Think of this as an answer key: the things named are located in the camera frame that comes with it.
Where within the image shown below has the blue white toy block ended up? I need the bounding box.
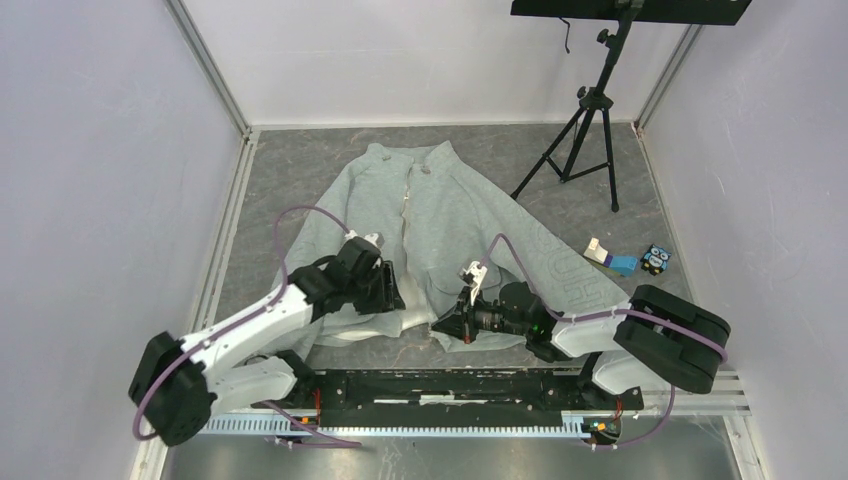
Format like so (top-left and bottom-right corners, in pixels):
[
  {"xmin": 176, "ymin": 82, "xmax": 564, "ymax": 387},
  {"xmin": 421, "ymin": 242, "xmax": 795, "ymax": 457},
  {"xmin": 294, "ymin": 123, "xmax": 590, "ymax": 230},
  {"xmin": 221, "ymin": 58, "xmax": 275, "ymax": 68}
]
[{"xmin": 583, "ymin": 238, "xmax": 639, "ymax": 277}]

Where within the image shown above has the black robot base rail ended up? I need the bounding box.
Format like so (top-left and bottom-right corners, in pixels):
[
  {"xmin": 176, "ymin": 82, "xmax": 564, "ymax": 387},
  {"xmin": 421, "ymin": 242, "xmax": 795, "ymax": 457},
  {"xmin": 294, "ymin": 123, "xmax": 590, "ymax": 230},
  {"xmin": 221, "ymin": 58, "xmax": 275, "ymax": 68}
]
[{"xmin": 198, "ymin": 367, "xmax": 645, "ymax": 453}]

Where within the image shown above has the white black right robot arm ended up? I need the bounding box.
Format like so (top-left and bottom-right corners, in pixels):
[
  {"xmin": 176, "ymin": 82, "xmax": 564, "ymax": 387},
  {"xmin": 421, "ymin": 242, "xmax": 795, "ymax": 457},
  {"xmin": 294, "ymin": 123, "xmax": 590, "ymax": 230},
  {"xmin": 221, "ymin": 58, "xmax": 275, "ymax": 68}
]
[{"xmin": 432, "ymin": 282, "xmax": 731, "ymax": 408}]

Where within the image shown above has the grey zip-up jacket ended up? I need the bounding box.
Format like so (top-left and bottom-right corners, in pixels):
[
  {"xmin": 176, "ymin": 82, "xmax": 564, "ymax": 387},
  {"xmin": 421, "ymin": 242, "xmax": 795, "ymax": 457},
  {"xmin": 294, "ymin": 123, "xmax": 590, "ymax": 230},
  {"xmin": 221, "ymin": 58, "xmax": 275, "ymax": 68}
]
[{"xmin": 265, "ymin": 142, "xmax": 627, "ymax": 356}]

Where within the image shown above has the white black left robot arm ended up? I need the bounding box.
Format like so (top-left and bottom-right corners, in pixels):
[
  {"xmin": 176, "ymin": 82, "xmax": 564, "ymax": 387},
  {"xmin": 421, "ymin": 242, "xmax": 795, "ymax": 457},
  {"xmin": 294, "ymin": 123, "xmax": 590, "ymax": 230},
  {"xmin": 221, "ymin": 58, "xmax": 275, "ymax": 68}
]
[{"xmin": 128, "ymin": 232, "xmax": 405, "ymax": 447}]

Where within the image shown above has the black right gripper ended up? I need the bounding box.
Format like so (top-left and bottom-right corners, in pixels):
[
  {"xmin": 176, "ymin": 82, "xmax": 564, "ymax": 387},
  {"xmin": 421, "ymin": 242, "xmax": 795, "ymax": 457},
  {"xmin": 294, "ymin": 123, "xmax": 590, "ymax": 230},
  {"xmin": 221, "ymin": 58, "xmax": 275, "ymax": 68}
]
[{"xmin": 431, "ymin": 285, "xmax": 529, "ymax": 345}]

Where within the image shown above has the black tripod stand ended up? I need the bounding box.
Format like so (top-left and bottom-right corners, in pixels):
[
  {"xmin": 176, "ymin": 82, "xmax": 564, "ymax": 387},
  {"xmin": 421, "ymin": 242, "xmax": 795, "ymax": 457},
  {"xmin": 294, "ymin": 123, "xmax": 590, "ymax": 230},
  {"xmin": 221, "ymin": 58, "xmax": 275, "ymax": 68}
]
[{"xmin": 510, "ymin": 18, "xmax": 634, "ymax": 213}]

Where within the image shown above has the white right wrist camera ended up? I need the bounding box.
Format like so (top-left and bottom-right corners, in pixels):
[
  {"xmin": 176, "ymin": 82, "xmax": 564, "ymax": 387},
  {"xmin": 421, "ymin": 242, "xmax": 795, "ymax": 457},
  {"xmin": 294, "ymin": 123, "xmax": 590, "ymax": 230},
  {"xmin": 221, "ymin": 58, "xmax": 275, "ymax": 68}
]
[{"xmin": 461, "ymin": 261, "xmax": 488, "ymax": 305}]

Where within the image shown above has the blue owl toy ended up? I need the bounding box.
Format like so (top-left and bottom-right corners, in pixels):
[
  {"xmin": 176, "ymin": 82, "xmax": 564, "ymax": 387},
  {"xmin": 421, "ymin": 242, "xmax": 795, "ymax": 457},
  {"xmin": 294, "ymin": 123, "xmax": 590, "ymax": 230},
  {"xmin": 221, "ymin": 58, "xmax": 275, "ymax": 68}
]
[{"xmin": 640, "ymin": 244, "xmax": 672, "ymax": 276}]

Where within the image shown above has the black panel on tripod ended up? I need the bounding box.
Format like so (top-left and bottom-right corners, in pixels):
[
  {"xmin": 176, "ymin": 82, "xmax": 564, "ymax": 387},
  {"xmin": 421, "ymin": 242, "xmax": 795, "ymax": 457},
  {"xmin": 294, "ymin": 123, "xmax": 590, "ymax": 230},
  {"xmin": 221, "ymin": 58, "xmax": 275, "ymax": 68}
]
[{"xmin": 510, "ymin": 0, "xmax": 752, "ymax": 26}]

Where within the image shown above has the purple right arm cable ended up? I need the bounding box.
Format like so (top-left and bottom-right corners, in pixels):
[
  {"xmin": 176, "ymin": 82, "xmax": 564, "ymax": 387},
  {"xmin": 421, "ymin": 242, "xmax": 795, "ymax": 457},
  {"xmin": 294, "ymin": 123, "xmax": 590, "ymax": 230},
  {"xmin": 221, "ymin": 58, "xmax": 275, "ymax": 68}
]
[{"xmin": 478, "ymin": 233, "xmax": 730, "ymax": 452}]

